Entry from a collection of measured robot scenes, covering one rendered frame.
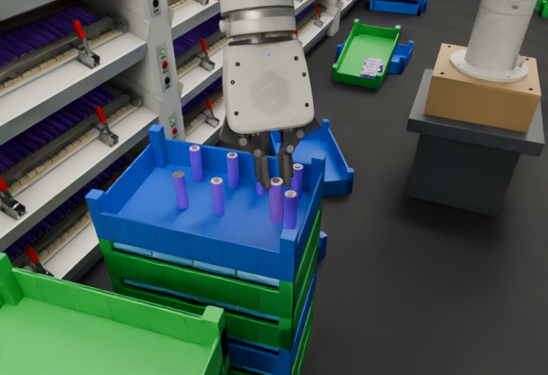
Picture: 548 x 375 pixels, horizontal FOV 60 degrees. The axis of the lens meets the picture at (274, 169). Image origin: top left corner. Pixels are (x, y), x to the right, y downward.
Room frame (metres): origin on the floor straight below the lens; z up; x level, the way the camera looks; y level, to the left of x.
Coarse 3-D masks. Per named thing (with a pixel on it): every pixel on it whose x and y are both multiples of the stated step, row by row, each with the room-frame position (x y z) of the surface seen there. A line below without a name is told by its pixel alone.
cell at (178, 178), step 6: (174, 174) 0.56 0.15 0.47; (180, 174) 0.56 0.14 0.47; (174, 180) 0.56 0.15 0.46; (180, 180) 0.56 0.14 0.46; (174, 186) 0.56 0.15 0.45; (180, 186) 0.56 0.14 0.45; (180, 192) 0.56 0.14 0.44; (186, 192) 0.56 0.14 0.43; (180, 198) 0.56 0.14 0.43; (186, 198) 0.56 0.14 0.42; (180, 204) 0.56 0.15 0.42; (186, 204) 0.56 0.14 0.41
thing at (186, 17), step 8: (192, 0) 1.30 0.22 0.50; (168, 8) 1.13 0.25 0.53; (176, 8) 1.23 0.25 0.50; (184, 8) 1.24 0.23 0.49; (192, 8) 1.26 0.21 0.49; (200, 8) 1.27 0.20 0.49; (208, 8) 1.30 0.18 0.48; (216, 8) 1.35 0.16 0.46; (176, 16) 1.19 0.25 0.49; (184, 16) 1.21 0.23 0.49; (192, 16) 1.22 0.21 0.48; (200, 16) 1.26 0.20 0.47; (208, 16) 1.31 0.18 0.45; (176, 24) 1.16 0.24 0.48; (184, 24) 1.19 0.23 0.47; (192, 24) 1.24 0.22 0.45; (176, 32) 1.17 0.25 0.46; (184, 32) 1.21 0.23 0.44
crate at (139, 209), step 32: (160, 128) 0.68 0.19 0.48; (160, 160) 0.67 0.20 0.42; (224, 160) 0.65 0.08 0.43; (320, 160) 0.59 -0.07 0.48; (96, 192) 0.51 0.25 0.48; (128, 192) 0.58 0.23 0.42; (160, 192) 0.60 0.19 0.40; (192, 192) 0.60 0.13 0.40; (224, 192) 0.60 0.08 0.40; (320, 192) 0.58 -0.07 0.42; (96, 224) 0.50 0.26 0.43; (128, 224) 0.48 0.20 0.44; (160, 224) 0.47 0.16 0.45; (192, 224) 0.53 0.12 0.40; (224, 224) 0.53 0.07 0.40; (256, 224) 0.53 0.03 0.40; (192, 256) 0.46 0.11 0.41; (224, 256) 0.44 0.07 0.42; (256, 256) 0.43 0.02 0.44; (288, 256) 0.42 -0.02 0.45
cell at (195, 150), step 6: (192, 150) 0.63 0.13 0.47; (198, 150) 0.63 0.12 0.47; (192, 156) 0.63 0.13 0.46; (198, 156) 0.63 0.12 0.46; (192, 162) 0.63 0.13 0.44; (198, 162) 0.63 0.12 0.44; (192, 168) 0.63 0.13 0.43; (198, 168) 0.63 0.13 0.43; (192, 174) 0.63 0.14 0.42; (198, 174) 0.63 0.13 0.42; (198, 180) 0.63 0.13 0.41
